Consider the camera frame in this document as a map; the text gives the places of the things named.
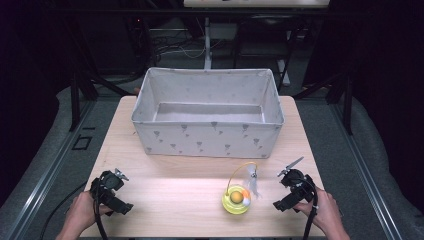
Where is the black metal stand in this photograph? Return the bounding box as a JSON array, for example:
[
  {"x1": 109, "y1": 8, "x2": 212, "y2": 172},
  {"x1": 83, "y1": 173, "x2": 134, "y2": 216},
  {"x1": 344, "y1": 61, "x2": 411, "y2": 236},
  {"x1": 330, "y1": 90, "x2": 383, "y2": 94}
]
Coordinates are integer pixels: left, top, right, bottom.
[
  {"x1": 293, "y1": 71, "x2": 355, "y2": 136},
  {"x1": 63, "y1": 19, "x2": 134, "y2": 133}
]

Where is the thin black cable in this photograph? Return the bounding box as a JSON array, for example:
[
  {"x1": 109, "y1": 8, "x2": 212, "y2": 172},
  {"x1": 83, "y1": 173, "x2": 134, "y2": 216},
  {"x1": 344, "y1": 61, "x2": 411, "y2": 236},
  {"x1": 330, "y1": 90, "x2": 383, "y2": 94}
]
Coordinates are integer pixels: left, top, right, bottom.
[{"x1": 39, "y1": 181, "x2": 88, "y2": 240}]

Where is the white printed fabric storage box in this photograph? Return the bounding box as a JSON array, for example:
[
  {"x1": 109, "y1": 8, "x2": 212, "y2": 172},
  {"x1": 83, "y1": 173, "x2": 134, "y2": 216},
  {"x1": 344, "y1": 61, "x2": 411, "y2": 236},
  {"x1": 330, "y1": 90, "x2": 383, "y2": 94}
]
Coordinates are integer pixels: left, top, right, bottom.
[{"x1": 130, "y1": 67, "x2": 286, "y2": 160}]

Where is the thick black gripper cable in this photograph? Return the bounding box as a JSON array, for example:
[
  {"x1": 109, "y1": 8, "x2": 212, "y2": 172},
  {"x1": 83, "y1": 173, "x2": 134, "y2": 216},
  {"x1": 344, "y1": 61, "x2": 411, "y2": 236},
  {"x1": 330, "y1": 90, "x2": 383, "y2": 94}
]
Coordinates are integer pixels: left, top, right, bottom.
[{"x1": 92, "y1": 189, "x2": 110, "y2": 240}]

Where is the bundle of floor cables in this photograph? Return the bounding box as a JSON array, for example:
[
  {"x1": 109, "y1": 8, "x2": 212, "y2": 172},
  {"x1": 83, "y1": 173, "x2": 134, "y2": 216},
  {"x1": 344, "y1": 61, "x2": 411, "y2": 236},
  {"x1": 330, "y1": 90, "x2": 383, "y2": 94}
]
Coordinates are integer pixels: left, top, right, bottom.
[{"x1": 154, "y1": 34, "x2": 206, "y2": 60}]

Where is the dark chair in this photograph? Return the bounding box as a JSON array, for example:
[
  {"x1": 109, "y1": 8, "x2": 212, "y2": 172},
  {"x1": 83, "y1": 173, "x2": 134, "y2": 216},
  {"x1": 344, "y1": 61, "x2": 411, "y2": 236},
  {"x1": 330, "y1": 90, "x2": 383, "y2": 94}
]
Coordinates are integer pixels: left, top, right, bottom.
[{"x1": 232, "y1": 13, "x2": 299, "y2": 88}]

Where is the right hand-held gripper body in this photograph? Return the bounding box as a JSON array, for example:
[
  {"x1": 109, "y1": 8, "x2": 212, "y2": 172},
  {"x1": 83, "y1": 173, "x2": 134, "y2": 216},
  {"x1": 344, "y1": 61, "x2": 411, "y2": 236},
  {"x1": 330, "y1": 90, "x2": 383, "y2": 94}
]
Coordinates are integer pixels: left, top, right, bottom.
[{"x1": 272, "y1": 168, "x2": 318, "y2": 213}]

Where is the white desk leg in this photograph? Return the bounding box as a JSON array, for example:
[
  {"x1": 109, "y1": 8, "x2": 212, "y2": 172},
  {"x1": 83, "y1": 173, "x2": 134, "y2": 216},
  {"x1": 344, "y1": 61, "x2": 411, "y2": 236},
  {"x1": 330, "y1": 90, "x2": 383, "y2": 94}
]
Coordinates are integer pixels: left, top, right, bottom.
[{"x1": 203, "y1": 16, "x2": 214, "y2": 71}]

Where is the person's right hand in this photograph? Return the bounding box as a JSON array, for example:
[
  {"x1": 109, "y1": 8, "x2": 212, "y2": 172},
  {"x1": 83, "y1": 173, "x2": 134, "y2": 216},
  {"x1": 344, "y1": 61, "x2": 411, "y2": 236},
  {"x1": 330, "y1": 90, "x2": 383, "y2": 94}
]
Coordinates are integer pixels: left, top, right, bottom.
[{"x1": 293, "y1": 186, "x2": 344, "y2": 235}]

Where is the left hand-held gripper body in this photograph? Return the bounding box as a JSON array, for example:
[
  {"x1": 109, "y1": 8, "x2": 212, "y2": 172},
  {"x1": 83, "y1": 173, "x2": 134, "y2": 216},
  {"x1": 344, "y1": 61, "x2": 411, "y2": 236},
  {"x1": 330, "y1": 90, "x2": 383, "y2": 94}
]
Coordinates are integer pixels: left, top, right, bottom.
[{"x1": 89, "y1": 170, "x2": 135, "y2": 216}]

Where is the person's left hand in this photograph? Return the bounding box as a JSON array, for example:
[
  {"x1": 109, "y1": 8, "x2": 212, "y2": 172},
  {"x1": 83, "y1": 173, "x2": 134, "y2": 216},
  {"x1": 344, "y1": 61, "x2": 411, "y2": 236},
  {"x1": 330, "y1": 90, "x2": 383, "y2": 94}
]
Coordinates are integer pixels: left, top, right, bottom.
[{"x1": 61, "y1": 190, "x2": 115, "y2": 240}]

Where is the metal floor rail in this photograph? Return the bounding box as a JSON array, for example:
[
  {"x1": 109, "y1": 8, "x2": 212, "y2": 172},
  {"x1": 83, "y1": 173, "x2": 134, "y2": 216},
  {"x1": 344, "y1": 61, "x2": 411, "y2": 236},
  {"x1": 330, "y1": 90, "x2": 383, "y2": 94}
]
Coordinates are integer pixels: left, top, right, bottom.
[
  {"x1": 0, "y1": 99, "x2": 98, "y2": 240},
  {"x1": 328, "y1": 99, "x2": 405, "y2": 240}
]

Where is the light desk top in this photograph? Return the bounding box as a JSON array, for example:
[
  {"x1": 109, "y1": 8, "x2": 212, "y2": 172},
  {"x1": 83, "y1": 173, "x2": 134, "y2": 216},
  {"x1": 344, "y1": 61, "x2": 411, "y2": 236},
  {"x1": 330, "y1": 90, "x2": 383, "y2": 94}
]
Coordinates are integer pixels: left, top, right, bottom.
[{"x1": 183, "y1": 0, "x2": 331, "y2": 9}]

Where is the black gripper cable with tie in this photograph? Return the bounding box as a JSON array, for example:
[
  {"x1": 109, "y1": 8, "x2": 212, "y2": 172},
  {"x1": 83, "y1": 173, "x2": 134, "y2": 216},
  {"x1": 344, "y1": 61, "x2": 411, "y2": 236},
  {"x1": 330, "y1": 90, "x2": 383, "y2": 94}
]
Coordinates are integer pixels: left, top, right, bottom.
[{"x1": 302, "y1": 181, "x2": 320, "y2": 240}]

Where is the yellow cat toy with feather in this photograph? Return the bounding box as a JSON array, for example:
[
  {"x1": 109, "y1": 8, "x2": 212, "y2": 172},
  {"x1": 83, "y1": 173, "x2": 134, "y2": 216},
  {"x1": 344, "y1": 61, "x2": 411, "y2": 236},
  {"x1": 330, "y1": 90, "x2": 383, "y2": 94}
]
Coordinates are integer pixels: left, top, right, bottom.
[{"x1": 221, "y1": 161, "x2": 261, "y2": 216}]

